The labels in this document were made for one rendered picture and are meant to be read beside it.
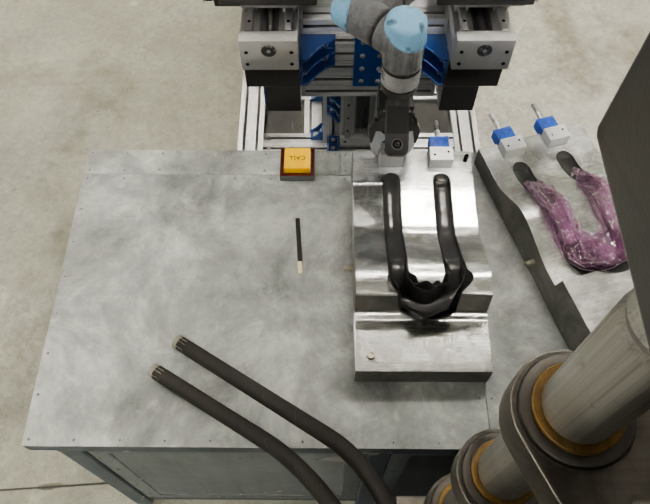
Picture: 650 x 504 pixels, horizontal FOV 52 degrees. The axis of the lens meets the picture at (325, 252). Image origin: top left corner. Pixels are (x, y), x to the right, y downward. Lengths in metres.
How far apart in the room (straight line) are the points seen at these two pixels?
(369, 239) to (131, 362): 0.54
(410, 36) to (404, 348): 0.57
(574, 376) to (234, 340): 0.97
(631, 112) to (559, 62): 2.79
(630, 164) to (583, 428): 0.26
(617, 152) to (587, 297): 1.05
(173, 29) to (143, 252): 1.79
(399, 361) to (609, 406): 0.84
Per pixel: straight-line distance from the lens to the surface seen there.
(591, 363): 0.46
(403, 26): 1.21
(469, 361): 1.31
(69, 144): 2.83
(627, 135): 0.32
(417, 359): 1.29
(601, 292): 1.39
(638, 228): 0.30
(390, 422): 1.31
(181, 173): 1.60
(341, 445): 1.17
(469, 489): 0.80
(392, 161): 1.46
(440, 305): 1.33
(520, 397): 0.56
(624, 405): 0.47
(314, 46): 1.69
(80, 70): 3.08
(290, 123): 2.44
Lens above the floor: 2.06
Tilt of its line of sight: 60 degrees down
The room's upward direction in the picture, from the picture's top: straight up
